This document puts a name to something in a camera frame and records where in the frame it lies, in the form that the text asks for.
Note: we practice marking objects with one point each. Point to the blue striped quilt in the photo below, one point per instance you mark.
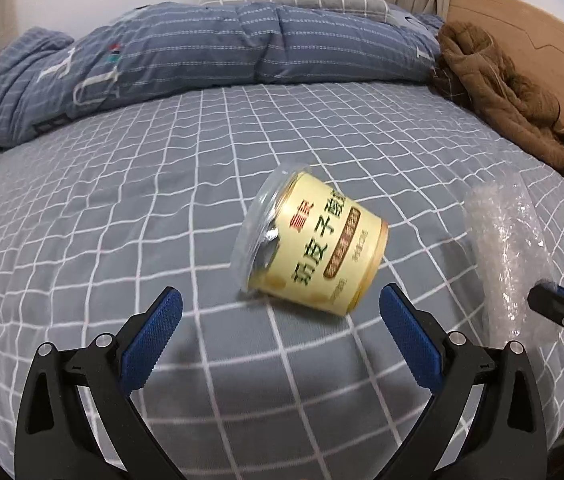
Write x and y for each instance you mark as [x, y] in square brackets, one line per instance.
[187, 50]

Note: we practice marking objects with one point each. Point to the bubble wrap roll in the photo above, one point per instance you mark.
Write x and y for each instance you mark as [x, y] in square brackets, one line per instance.
[506, 260]

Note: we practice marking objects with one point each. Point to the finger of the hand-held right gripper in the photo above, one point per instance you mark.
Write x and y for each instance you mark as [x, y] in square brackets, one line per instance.
[556, 302]

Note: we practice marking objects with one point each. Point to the grey checked bed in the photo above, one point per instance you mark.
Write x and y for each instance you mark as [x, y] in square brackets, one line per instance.
[112, 210]

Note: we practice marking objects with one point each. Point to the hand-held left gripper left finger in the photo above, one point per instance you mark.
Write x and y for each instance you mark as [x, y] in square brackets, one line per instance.
[154, 345]

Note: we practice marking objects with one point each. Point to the wooden headboard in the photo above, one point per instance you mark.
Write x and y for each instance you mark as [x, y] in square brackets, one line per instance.
[536, 25]

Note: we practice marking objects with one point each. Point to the yellow yogurt cup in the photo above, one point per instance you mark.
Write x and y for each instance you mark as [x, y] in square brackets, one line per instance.
[327, 255]

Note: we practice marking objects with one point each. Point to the brown jacket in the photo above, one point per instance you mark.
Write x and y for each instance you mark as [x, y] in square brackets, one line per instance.
[491, 95]

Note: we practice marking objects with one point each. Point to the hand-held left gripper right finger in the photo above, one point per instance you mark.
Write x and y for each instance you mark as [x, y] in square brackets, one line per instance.
[409, 340]

